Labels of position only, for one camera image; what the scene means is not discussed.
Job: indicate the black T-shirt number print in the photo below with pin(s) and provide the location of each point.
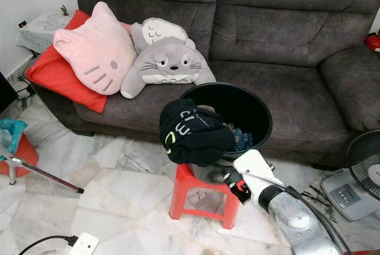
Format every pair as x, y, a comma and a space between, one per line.
196, 136

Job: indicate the blue jeans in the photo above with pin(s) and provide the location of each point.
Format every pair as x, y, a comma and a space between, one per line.
243, 141

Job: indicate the red plastic stool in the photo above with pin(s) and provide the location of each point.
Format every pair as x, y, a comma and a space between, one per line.
190, 198

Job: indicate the black round bin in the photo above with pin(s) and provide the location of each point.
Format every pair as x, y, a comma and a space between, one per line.
243, 109

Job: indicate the black white standing fan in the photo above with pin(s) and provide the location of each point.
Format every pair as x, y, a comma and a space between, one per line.
365, 166

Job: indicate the silver clothes rack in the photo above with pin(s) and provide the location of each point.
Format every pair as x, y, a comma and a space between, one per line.
14, 161

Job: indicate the orange plastic bucket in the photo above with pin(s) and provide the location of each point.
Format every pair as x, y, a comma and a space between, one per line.
27, 154

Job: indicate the grey Totoro plush pillow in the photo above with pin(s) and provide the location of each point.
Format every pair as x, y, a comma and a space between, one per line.
169, 62

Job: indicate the dark grey sofa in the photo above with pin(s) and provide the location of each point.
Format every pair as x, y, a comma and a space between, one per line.
273, 35

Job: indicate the pink cat face pillow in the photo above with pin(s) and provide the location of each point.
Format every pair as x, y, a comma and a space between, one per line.
95, 53

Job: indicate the red cushion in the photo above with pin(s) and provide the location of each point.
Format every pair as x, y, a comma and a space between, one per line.
56, 76

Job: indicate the white lace table cloth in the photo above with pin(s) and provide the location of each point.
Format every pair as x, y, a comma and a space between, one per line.
41, 29

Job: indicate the small dark figurine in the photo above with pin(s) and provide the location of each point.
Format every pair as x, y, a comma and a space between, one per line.
64, 10

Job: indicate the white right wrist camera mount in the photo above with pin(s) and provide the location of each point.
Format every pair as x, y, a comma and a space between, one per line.
255, 169

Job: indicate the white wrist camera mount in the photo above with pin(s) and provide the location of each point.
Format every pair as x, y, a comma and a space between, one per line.
255, 169
84, 244

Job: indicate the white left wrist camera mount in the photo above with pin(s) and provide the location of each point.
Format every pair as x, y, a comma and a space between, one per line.
84, 244

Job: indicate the black wall socket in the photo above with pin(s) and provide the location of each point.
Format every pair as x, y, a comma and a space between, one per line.
22, 24

